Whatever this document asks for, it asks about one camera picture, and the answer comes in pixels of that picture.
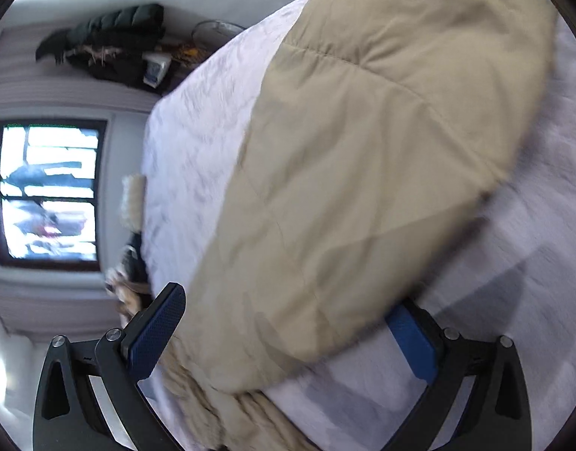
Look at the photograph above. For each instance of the beige padded jacket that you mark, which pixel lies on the beige padded jacket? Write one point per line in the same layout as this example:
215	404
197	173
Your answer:
353	174

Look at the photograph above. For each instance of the black puffer jacket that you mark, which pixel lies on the black puffer jacket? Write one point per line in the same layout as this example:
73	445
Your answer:
114	23

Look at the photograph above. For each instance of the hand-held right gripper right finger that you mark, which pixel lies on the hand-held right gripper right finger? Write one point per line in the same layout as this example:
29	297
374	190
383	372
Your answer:
412	343

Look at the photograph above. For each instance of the small white box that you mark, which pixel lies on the small white box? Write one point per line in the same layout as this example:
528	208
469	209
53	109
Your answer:
155	69

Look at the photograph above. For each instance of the round grey object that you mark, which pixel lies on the round grey object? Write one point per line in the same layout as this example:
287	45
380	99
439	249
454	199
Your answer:
217	28

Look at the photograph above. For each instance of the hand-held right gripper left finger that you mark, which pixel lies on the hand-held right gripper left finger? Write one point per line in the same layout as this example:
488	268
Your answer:
156	333

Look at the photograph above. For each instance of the lavender embossed blanket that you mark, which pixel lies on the lavender embossed blanket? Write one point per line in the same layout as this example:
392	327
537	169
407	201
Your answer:
198	127

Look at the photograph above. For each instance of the dark framed window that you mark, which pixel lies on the dark framed window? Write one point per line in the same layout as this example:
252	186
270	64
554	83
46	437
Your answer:
48	188

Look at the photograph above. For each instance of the grey pleated curtain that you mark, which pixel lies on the grey pleated curtain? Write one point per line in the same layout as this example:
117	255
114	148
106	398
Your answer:
57	84
57	300

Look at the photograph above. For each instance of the dark clothing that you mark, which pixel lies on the dark clothing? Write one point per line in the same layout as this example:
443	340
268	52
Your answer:
136	258

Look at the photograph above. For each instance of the beige striped clothing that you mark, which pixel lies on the beige striped clothing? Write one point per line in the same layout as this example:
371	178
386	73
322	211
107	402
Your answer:
126	291

